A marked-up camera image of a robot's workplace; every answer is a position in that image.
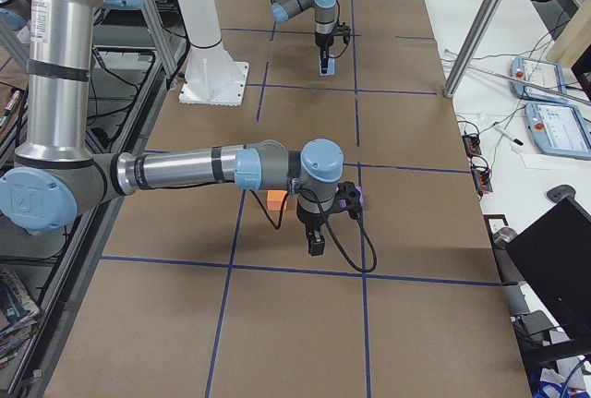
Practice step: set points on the black marker pen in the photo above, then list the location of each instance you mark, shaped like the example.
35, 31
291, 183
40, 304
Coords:
512, 138

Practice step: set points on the left black power adapter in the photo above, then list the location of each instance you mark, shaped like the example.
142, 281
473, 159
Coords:
471, 145

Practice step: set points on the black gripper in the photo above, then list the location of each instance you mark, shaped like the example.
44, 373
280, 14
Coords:
308, 219
322, 41

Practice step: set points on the black monitor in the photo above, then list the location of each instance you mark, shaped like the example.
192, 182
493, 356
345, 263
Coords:
553, 256

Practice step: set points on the orange foam block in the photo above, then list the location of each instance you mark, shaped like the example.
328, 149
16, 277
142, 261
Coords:
277, 200

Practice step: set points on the purple foam block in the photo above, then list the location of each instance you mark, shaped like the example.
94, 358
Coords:
363, 199

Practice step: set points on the light blue foam block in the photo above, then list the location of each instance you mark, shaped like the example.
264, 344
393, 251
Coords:
327, 68

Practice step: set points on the stack of magazines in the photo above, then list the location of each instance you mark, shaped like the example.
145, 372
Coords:
19, 314

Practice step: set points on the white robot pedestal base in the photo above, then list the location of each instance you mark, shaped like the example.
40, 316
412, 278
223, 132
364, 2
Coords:
212, 76

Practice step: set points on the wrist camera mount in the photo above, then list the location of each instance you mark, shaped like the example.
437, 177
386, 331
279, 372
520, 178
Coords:
343, 31
355, 212

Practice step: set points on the aluminium frame post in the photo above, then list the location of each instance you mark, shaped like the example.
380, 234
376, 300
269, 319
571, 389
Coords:
472, 40

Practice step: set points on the lower teach pendant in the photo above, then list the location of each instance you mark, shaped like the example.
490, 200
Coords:
558, 129

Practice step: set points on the upper teach pendant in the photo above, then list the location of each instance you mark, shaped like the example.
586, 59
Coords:
542, 73

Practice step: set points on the teach pendant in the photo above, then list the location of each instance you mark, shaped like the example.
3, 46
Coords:
542, 73
558, 129

